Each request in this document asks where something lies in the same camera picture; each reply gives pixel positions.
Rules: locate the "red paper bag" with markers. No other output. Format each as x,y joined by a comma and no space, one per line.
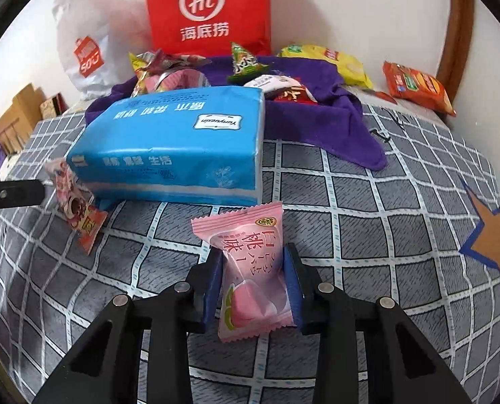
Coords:
208,8

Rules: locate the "white red-label snack packet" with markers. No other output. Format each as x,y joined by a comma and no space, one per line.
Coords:
271,83

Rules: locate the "pink silver-striped snack packet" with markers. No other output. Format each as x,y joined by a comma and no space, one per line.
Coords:
182,80

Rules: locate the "blue tissue pack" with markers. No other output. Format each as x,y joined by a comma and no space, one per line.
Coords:
170,143

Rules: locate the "white plastic shopping bag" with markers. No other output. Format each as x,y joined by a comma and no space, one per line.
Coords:
85,42

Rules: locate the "grey checked blanket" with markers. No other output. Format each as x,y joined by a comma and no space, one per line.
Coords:
359,261

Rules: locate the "wooden headboard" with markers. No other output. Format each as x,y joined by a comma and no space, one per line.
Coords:
14,122

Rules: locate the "pale pink printed snack packet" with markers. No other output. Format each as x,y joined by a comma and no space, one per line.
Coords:
75,206

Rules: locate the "orange chips bag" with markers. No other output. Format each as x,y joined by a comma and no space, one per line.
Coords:
418,86

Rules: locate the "small red wrapper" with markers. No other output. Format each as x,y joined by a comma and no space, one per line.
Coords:
380,96

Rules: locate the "brown wooden door frame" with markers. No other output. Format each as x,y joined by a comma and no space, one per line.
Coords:
458,29

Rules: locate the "purple towel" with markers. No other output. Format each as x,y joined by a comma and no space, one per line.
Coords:
338,126

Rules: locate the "yellow cartoon snack packet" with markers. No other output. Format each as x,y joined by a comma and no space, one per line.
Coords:
140,71

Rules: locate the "patterned hardcover book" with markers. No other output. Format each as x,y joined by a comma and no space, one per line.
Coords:
52,107

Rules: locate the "light pink peach snack packet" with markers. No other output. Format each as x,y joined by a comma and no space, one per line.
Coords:
254,261

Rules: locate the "white printed bedsheet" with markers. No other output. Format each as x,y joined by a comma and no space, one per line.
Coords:
414,111

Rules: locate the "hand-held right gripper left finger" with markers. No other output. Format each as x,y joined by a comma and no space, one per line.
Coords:
214,286

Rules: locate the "magenta snack packet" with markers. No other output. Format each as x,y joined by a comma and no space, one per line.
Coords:
170,61

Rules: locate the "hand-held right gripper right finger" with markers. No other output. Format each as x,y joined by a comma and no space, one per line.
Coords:
293,286

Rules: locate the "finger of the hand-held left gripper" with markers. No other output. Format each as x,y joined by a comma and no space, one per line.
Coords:
10,193

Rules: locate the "small red candy packet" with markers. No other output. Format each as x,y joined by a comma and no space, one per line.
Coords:
294,94

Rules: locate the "green snack packet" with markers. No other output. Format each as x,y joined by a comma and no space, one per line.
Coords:
245,65

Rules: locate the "yellow chips bag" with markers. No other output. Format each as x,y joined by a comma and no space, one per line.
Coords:
342,63

